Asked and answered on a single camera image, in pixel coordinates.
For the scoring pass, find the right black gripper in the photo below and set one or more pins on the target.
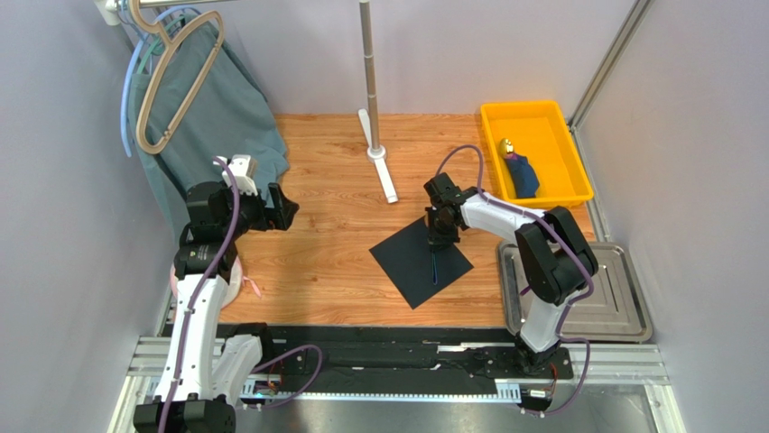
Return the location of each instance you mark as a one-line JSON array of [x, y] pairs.
[[440, 223]]

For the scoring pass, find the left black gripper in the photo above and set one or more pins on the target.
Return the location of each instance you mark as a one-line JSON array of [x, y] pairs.
[[283, 210]]

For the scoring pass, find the iridescent purple spoon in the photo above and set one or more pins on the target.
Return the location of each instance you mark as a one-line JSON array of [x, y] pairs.
[[434, 269]]

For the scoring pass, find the black paper napkin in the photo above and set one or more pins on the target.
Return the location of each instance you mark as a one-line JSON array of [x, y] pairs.
[[405, 257]]

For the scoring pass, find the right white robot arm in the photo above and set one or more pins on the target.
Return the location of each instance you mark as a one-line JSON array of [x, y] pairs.
[[558, 262]]

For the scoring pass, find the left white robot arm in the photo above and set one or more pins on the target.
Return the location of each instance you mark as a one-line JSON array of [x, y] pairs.
[[197, 394]]

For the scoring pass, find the rolled dark blue napkin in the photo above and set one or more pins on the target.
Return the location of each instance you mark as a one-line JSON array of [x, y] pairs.
[[523, 176]]

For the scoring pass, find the white stand base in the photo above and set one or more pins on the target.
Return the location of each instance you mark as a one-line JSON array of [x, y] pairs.
[[379, 162]]

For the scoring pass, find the pink rimmed white mesh basket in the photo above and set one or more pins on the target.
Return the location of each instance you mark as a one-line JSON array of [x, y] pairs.
[[238, 281]]

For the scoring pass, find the yellow plastic bin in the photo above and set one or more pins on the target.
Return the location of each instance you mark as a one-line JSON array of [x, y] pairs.
[[539, 132]]

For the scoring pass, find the metal stand pole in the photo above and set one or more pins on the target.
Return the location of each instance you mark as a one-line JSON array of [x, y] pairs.
[[369, 117]]

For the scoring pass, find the teal hanging cloth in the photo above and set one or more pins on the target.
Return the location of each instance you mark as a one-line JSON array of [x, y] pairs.
[[228, 116]]

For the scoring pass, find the metal tray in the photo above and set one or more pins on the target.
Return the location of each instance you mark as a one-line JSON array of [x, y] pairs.
[[615, 312]]

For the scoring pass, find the green clothes hanger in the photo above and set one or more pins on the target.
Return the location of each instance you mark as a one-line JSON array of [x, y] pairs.
[[157, 47]]

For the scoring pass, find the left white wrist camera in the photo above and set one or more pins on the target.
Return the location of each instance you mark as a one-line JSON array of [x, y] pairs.
[[241, 170]]

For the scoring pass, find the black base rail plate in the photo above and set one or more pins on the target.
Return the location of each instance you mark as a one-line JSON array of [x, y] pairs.
[[408, 361]]

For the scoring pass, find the aluminium frame rail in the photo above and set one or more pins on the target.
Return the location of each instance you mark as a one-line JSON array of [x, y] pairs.
[[620, 388]]

